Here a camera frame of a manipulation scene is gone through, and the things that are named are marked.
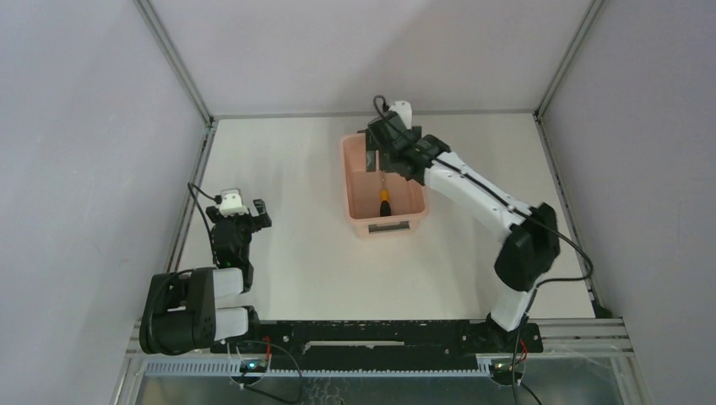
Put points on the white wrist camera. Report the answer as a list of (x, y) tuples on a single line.
[(231, 203), (404, 110)]

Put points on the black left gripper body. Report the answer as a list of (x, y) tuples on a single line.
[(238, 218)]

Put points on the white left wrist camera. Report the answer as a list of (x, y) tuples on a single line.
[(231, 203)]

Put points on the aluminium frame rail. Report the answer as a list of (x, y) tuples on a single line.
[(190, 205), (600, 311)]

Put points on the aluminium frame right rail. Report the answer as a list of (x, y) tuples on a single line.
[(600, 311)]

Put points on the controller board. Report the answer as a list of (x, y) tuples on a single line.
[(253, 366), (503, 368)]

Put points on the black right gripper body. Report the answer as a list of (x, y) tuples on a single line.
[(419, 132)]

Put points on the grey slotted cable duct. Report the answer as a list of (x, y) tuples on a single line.
[(225, 367)]

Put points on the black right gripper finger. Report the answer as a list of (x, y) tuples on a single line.
[(372, 156), (398, 164)]

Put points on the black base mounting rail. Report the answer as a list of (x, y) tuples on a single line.
[(401, 344)]

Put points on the right controller board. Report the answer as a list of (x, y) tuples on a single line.
[(503, 368)]

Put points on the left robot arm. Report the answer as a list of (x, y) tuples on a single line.
[(180, 313)]

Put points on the yellow black screwdriver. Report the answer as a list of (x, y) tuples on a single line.
[(385, 207)]

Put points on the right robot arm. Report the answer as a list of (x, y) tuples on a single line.
[(526, 234)]

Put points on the pink plastic bin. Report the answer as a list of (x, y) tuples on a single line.
[(408, 199)]

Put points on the left controller board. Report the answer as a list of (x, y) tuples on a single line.
[(253, 366)]

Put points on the aluminium frame left rail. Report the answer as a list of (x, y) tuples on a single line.
[(190, 205)]

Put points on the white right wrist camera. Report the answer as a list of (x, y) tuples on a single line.
[(404, 110)]

